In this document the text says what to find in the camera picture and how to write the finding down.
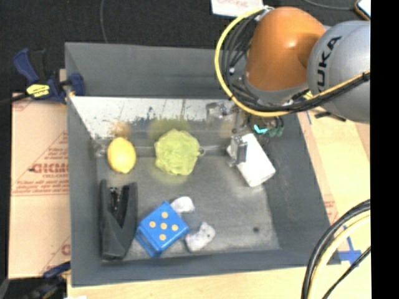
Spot white crumpled piece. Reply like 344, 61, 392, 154
184, 221, 217, 253
170, 196, 196, 215

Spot yellow lemon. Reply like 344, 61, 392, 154
107, 136, 137, 174

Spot white box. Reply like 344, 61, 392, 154
226, 131, 277, 188

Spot blue die, yellow dots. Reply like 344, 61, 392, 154
134, 201, 191, 259

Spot brown cardboard board, red print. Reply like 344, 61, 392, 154
7, 92, 352, 280

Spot green lettuce head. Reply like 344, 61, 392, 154
153, 128, 201, 177

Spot black stapler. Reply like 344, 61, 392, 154
99, 179, 139, 260

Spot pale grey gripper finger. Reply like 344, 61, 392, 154
234, 134, 249, 165

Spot grey metal bin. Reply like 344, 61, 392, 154
64, 42, 341, 286

